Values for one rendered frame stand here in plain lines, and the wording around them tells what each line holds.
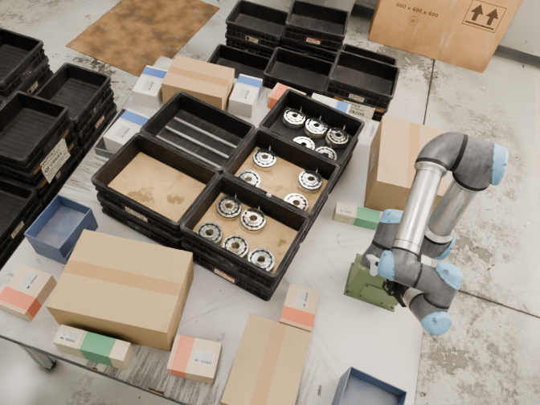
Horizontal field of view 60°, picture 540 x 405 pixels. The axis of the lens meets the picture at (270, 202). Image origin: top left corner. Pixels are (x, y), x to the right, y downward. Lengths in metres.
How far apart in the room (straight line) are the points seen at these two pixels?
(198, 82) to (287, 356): 1.34
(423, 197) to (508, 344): 1.72
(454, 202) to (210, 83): 1.28
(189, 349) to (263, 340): 0.26
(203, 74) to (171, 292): 1.16
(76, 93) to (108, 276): 1.60
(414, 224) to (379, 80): 1.88
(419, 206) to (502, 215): 2.09
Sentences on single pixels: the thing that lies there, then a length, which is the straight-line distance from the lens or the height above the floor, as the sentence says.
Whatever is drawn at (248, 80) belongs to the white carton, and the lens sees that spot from 2.46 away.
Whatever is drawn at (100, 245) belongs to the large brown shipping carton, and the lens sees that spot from 1.75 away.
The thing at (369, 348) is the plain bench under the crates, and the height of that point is 0.70.
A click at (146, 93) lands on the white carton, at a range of 2.38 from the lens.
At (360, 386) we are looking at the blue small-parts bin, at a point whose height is 0.77.
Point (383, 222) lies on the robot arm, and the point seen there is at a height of 1.01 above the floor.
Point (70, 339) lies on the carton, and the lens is 1.71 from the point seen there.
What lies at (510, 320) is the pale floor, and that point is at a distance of 3.06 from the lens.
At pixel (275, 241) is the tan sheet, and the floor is 0.83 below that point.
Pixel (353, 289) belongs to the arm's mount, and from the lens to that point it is 1.87.
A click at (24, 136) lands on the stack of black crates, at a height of 0.49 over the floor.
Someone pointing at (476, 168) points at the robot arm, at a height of 1.42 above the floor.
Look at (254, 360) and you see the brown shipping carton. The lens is 1.60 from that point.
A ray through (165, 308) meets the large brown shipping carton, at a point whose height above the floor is 0.90.
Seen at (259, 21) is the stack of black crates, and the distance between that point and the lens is 3.60.
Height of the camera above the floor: 2.39
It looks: 55 degrees down
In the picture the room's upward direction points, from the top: 11 degrees clockwise
